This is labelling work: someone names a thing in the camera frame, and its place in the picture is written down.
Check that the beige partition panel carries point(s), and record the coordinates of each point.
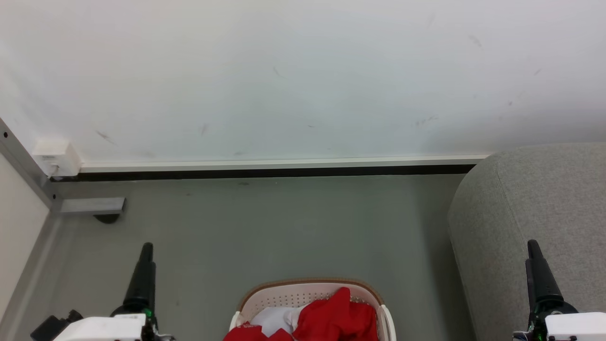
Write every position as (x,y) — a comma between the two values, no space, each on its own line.
(14,227)

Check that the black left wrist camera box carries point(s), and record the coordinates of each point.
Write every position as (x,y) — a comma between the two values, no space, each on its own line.
(52,327)

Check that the white laundry basket brown rim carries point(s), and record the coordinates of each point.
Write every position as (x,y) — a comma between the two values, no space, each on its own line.
(284,296)

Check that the white and black baseboard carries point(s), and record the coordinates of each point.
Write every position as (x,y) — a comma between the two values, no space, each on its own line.
(284,166)

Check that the black caster wheel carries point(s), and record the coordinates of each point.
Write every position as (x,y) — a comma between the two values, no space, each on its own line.
(107,218)

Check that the grey metal partition frame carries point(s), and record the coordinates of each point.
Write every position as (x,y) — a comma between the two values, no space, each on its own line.
(92,206)

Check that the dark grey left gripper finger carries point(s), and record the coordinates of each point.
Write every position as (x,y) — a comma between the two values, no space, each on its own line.
(142,284)

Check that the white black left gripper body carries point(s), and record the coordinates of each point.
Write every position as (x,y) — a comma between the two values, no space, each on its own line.
(109,329)

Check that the white wall socket box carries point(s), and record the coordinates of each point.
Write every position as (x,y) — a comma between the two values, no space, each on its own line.
(57,154)

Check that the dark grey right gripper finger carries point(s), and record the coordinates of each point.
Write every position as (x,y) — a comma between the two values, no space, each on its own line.
(530,284)
(542,279)

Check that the grey fabric sofa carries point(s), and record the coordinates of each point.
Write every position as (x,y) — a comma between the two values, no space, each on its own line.
(497,213)

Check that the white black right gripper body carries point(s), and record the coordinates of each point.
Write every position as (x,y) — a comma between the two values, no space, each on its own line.
(575,327)

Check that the red and white fleece garment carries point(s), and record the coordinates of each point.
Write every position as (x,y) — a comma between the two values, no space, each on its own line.
(341,317)

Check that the red shiny sports jersey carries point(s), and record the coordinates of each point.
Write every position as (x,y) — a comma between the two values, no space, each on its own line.
(246,334)

